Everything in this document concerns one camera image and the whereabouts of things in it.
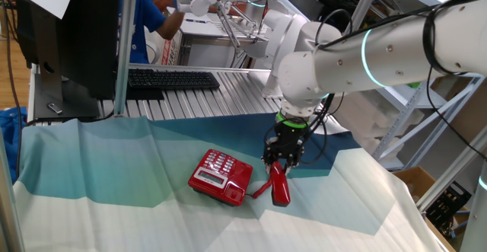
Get black keyboard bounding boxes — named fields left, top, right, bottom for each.
left=127, top=68, right=221, bottom=91

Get white carton red print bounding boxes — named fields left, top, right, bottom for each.
left=155, top=34, right=183, bottom=66

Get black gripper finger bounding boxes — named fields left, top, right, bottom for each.
left=261, top=137, right=281, bottom=175
left=284, top=147, right=305, bottom=175

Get silver usb stick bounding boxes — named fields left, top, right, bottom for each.
left=46, top=102, right=64, bottom=116

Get person in blue shirt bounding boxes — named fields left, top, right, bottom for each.
left=117, top=0, right=170, bottom=65

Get black computer monitor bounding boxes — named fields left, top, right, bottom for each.
left=14, top=0, right=123, bottom=122

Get brown cardboard box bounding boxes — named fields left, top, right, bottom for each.
left=431, top=75, right=487, bottom=142

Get open cardboard box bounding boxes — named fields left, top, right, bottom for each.
left=391, top=166, right=471, bottom=252

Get bare person forearm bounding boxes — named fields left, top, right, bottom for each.
left=155, top=10, right=187, bottom=42

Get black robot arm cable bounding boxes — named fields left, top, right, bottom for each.
left=262, top=0, right=487, bottom=165

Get grey metal cabinet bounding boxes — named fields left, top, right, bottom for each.
left=178, top=18, right=282, bottom=70

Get aluminium frame post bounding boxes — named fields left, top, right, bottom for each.
left=416, top=128, right=487, bottom=212
left=349, top=0, right=384, bottom=23
left=113, top=0, right=139, bottom=117
left=0, top=128, right=26, bottom=252

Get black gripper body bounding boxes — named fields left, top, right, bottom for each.
left=272, top=124, right=307, bottom=158

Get red telephone handset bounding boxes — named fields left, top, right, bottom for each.
left=269, top=160, right=292, bottom=208

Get black plastic crate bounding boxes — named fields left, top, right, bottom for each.
left=425, top=181, right=473, bottom=240

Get blue fabric bag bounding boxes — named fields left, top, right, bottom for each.
left=0, top=106, right=28, bottom=184

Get green wrist adapter ring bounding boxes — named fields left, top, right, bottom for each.
left=275, top=110, right=311, bottom=130

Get red telephone base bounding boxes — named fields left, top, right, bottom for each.
left=187, top=148, right=254, bottom=207

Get dark grey laptop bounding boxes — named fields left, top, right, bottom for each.
left=282, top=0, right=325, bottom=21

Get red coiled phone cord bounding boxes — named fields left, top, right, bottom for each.
left=245, top=177, right=273, bottom=201

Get blue green white tablecloth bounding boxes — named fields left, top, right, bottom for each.
left=13, top=113, right=452, bottom=252

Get white haptic control device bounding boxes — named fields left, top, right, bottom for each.
left=164, top=0, right=310, bottom=100

